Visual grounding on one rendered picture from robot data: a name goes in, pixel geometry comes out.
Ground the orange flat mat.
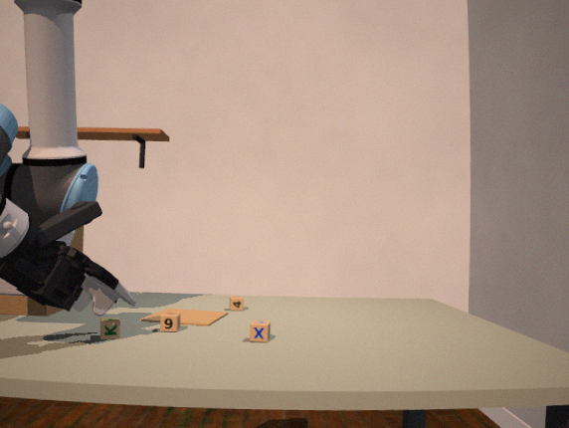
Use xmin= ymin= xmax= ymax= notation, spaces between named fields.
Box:
xmin=140 ymin=309 xmax=229 ymax=326

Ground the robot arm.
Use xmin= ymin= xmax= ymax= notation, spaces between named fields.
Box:
xmin=0 ymin=0 xmax=102 ymax=258

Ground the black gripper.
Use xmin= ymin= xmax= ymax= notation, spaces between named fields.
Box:
xmin=0 ymin=216 xmax=136 ymax=317

